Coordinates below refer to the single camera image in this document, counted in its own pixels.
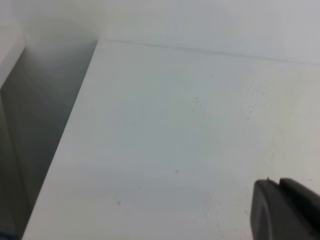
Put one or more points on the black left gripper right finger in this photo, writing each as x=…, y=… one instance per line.
x=302, y=197

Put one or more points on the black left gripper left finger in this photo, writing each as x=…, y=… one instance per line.
x=273, y=216

